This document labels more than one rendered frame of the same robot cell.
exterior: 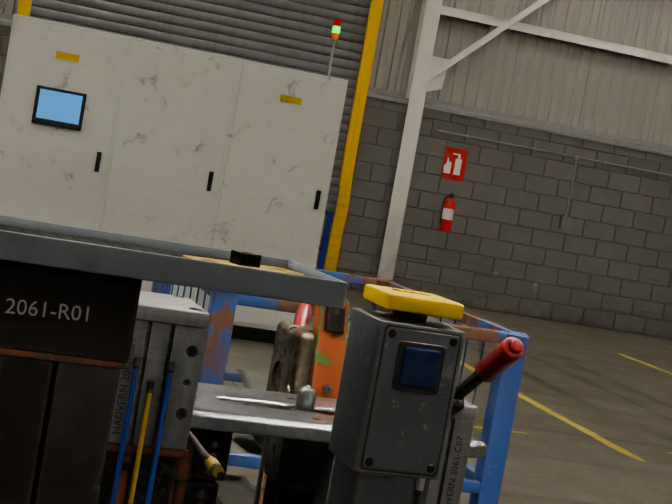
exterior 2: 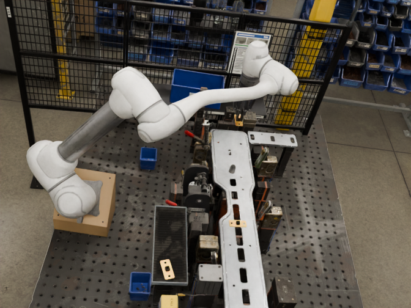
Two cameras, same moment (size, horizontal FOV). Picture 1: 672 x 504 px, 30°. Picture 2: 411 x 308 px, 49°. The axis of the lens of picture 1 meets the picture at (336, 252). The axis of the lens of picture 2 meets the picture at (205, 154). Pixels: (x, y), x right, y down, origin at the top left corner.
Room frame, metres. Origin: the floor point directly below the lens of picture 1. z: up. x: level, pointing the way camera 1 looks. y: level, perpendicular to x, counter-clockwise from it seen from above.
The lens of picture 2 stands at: (1.06, -0.85, 2.74)
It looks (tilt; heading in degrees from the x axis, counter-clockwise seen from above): 45 degrees down; 97
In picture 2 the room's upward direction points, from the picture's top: 12 degrees clockwise
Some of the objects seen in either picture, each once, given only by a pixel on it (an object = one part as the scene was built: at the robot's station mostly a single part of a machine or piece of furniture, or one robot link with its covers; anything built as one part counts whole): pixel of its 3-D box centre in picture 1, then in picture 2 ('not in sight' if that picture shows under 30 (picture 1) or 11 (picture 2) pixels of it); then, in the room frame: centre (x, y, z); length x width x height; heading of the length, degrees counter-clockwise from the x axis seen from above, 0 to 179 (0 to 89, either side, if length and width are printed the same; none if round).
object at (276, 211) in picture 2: not in sight; (265, 230); (1.25, 0.62, 0.87); 0.12 x 0.09 x 0.35; 18
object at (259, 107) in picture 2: not in sight; (192, 99); (0.63, 1.30, 1.01); 0.90 x 0.22 x 0.03; 18
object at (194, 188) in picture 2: not in sight; (193, 211); (0.88, 0.54, 0.94); 0.18 x 0.13 x 0.49; 108
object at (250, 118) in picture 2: not in sight; (243, 137); (1.00, 1.25, 0.88); 0.08 x 0.08 x 0.36; 18
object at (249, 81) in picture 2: not in sight; (250, 77); (0.96, 0.95, 1.52); 0.09 x 0.09 x 0.06
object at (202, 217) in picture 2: not in sight; (194, 240); (0.93, 0.41, 0.89); 0.13 x 0.11 x 0.38; 18
